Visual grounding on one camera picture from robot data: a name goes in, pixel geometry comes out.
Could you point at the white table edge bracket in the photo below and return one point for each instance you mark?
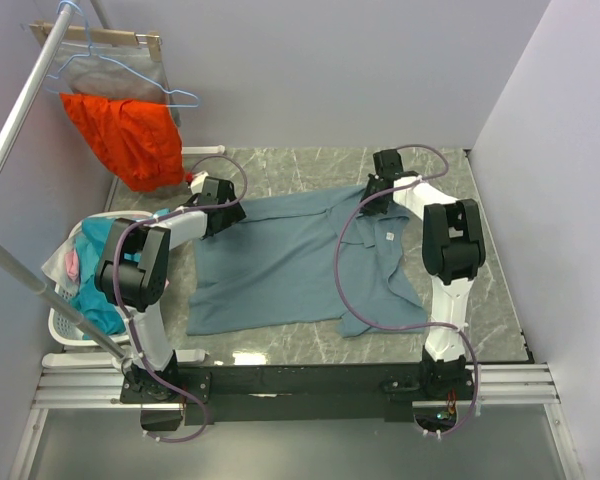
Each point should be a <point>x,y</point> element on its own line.
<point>203,150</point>

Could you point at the silver clothes rack pole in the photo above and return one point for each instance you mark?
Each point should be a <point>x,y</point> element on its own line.
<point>49,182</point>

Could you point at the grey mesh hanging bag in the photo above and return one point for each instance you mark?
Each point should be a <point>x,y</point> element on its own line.
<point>112,72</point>

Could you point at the wooden bag top bar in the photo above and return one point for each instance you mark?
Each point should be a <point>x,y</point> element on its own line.
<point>151,41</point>

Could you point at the orange shirt on hanger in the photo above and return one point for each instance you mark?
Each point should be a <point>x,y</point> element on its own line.
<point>137,141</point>

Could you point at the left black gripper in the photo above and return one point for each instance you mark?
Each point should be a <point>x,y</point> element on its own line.
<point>233,214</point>

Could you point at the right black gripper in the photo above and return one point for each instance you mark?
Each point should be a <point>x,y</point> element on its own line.
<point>373,209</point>

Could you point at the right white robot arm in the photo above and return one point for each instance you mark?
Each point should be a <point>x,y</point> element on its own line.
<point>453,247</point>

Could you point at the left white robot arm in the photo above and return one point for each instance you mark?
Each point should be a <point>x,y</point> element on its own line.
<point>132,271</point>

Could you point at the teal shirt in basket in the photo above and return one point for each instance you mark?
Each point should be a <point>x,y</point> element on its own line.
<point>89,244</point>

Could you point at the aluminium rail frame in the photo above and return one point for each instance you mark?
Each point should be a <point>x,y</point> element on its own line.
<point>100,388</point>

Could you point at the light blue wire hanger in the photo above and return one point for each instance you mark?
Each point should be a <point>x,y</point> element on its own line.
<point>183,98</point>

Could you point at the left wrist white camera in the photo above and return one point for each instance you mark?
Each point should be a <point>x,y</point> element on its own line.
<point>195,181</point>

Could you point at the pink garment in basket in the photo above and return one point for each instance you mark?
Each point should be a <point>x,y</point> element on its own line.
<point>72,266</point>

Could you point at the slate blue polo shirt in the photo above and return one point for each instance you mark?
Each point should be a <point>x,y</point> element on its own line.
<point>303,258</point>

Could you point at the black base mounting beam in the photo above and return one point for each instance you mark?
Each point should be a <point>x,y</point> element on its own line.
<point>305,392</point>

